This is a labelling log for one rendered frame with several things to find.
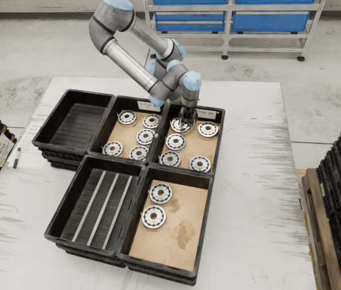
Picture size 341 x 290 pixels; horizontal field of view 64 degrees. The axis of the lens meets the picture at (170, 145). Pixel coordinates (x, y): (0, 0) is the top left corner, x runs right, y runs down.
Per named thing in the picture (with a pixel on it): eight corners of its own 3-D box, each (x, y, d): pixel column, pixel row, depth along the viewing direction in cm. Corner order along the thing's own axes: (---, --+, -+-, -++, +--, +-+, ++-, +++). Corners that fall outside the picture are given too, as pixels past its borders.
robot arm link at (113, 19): (165, 65, 161) (88, 12, 120) (182, 44, 156) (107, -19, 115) (175, 76, 155) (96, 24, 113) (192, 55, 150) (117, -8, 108)
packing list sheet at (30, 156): (29, 122, 172) (28, 121, 172) (63, 123, 170) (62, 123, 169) (4, 166, 153) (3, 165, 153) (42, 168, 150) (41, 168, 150)
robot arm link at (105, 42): (74, 35, 119) (157, 110, 122) (87, 14, 115) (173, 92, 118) (86, 37, 130) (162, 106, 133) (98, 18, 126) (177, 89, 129)
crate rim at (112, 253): (87, 156, 128) (85, 153, 126) (147, 167, 122) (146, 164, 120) (44, 239, 106) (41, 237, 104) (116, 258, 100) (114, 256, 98)
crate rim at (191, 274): (147, 167, 122) (146, 164, 120) (213, 179, 116) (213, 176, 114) (116, 258, 100) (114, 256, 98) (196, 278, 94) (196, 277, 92)
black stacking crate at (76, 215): (93, 167, 136) (86, 154, 127) (149, 178, 130) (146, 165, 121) (55, 246, 113) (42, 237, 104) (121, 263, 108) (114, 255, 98)
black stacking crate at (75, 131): (74, 103, 164) (67, 89, 155) (120, 110, 158) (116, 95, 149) (41, 156, 142) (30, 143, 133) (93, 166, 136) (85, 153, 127)
